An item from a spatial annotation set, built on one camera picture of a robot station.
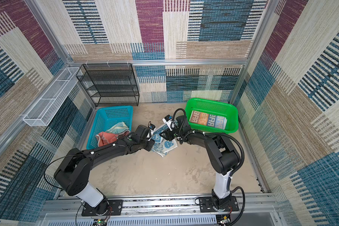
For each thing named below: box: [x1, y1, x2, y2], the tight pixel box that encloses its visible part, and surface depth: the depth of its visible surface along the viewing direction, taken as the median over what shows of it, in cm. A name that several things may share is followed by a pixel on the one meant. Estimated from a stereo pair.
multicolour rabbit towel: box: [189, 110, 228, 130], surface depth 107 cm
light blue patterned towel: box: [151, 124, 178, 158], surface depth 96 cm
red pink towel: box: [95, 129, 130, 147], surface depth 96 cm
